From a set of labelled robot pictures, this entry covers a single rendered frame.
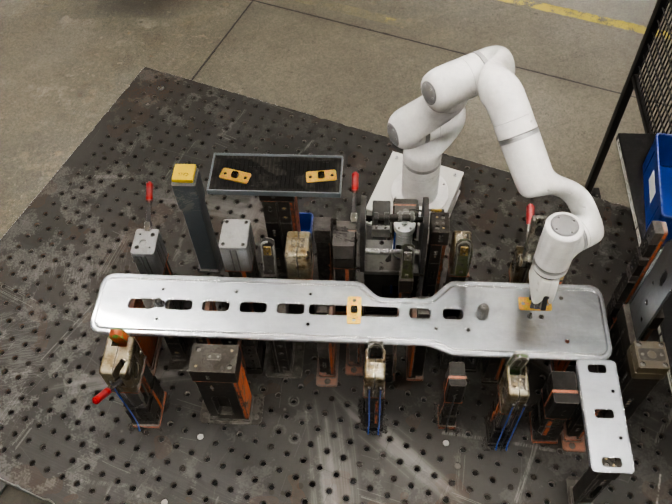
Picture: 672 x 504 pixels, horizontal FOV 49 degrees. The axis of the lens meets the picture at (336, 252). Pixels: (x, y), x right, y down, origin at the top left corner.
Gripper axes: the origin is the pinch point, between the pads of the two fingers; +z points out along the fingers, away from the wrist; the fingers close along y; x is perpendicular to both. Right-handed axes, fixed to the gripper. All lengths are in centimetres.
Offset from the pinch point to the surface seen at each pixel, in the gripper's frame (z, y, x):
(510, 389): 4.6, 23.0, -7.7
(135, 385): 11, 23, -102
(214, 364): 6, 19, -81
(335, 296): 9, -4, -52
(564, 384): 11.1, 18.1, 7.2
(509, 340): 9.1, 7.2, -6.0
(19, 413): 39, 21, -144
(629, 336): 9.2, 4.8, 25.0
